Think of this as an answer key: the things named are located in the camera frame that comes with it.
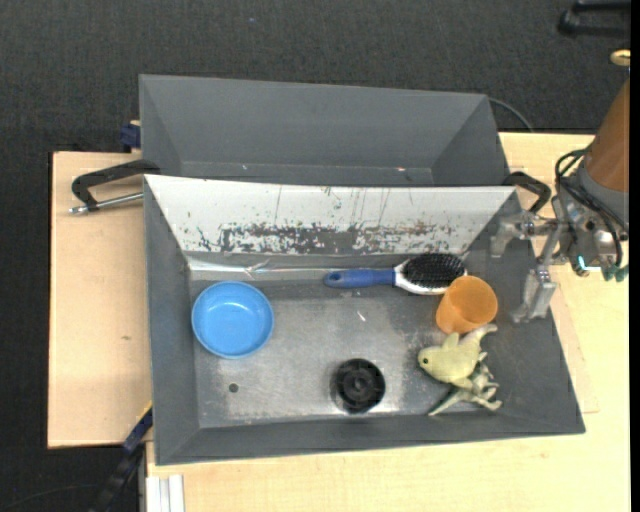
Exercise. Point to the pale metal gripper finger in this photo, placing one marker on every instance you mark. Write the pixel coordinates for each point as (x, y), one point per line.
(512, 227)
(537, 295)

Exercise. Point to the orange plastic cup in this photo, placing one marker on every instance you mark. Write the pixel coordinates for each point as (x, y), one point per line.
(465, 306)

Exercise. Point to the blue and white hairbrush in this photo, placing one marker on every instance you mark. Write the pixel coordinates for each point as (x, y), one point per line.
(430, 274)

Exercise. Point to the yellow toy bird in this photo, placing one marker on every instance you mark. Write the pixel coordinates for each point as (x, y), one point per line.
(450, 361)

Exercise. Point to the pale green toy dinosaur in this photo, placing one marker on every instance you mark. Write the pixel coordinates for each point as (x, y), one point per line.
(477, 395)

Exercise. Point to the black round disc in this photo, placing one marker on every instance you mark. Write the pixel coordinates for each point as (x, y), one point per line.
(357, 386)

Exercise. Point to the grey metal bin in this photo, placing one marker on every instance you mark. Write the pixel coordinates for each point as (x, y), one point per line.
(310, 325)

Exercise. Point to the blue bowl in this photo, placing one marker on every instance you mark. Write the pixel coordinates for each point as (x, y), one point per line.
(232, 320)

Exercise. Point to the flat brown cardboard board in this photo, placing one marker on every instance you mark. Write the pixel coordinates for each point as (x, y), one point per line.
(100, 300)

